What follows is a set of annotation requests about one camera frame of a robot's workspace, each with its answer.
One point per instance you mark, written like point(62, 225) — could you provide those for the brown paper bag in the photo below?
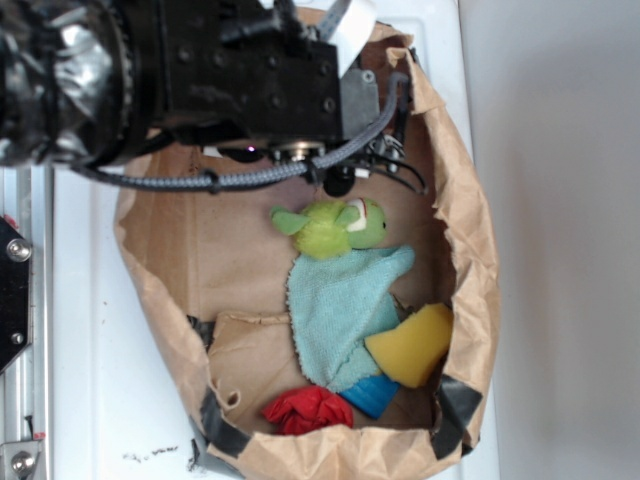
point(241, 317)

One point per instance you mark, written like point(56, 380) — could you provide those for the yellow sponge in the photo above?
point(409, 353)

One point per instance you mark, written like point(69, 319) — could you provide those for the red crumpled cloth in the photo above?
point(306, 409)

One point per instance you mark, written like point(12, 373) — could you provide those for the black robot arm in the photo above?
point(98, 83)

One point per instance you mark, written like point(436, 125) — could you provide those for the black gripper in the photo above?
point(239, 75)

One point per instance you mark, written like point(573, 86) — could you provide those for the aluminium frame rail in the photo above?
point(26, 411)

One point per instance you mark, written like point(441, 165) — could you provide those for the blue plastic block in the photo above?
point(372, 395)

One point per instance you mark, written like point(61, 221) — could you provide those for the green plush toy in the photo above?
point(331, 228)

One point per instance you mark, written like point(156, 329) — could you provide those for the teal microfiber cloth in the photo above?
point(334, 304)

